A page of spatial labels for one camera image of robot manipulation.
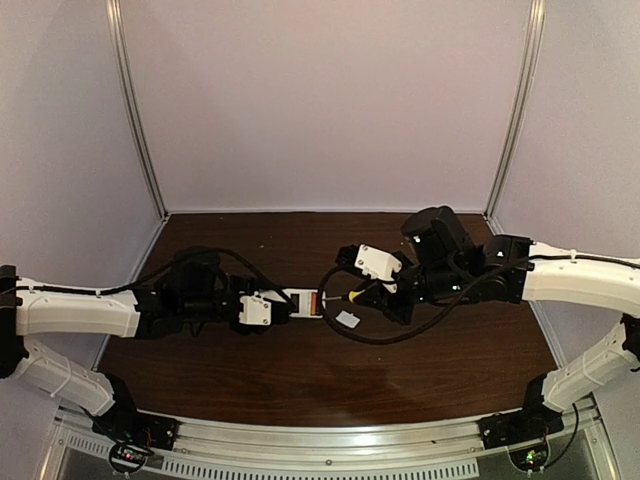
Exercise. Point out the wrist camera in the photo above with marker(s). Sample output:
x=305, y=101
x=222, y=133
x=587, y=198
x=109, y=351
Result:
x=255, y=311
x=370, y=262

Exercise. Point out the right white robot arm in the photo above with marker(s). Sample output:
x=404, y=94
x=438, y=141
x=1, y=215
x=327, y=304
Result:
x=449, y=267

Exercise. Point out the white remote control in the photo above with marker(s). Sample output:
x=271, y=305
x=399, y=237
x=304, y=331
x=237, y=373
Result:
x=301, y=299

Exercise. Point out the right aluminium frame post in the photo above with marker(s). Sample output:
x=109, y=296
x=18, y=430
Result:
x=534, y=32

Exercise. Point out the left aluminium frame post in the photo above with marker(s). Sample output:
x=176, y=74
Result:
x=131, y=105

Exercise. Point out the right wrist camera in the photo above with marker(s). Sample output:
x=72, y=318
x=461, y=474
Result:
x=370, y=262

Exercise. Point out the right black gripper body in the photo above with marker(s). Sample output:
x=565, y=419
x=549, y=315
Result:
x=388, y=298

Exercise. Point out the white battery cover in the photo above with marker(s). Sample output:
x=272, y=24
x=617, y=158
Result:
x=348, y=319

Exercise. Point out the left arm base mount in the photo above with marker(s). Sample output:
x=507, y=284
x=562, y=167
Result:
x=135, y=436

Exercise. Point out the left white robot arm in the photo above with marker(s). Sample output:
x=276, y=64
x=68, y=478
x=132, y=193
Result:
x=199, y=285

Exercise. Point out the batteries in remote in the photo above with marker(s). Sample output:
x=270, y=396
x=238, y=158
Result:
x=314, y=309

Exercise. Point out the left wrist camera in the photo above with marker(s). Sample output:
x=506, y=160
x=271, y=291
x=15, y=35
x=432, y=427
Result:
x=255, y=311

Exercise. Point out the front aluminium rail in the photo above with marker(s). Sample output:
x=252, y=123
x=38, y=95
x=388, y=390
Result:
x=451, y=449

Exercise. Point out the aluminium frame post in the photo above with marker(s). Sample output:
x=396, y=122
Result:
x=534, y=32
x=131, y=105

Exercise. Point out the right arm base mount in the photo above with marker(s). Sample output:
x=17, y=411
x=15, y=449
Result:
x=525, y=435

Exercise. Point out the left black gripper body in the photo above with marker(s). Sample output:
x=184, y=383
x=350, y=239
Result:
x=279, y=310

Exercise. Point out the yellow handled screwdriver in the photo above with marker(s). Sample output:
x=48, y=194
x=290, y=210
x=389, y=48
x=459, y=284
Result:
x=349, y=296

